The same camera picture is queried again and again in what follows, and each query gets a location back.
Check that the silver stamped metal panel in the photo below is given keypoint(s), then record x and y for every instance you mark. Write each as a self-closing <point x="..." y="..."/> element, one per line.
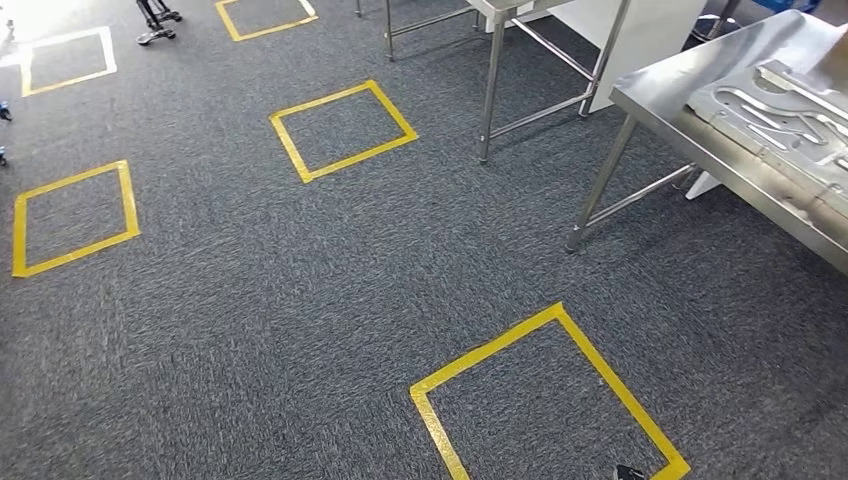
<point x="782" y="126"/>

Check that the black wheeled robot base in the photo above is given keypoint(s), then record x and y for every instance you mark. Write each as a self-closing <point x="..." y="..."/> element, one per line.
<point x="628" y="473"/>

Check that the yellow floor tape square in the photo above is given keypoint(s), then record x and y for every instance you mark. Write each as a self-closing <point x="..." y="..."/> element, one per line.
<point x="285" y="142"/>
<point x="26" y="73"/>
<point x="20" y="232"/>
<point x="228" y="23"/>

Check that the black wheeled stand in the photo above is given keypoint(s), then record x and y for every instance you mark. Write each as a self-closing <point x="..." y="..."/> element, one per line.
<point x="156" y="23"/>

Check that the chrome stanchion post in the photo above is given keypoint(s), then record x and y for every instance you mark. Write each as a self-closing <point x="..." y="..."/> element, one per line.
<point x="719" y="23"/>

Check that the steel table frame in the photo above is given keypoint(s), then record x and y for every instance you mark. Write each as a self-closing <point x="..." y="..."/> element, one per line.
<point x="491" y="86"/>

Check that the blue cart frame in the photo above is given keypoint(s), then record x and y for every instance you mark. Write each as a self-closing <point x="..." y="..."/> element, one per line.
<point x="788" y="5"/>

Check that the stainless steel workbench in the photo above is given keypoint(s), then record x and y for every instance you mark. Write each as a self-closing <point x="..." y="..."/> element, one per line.
<point x="662" y="86"/>

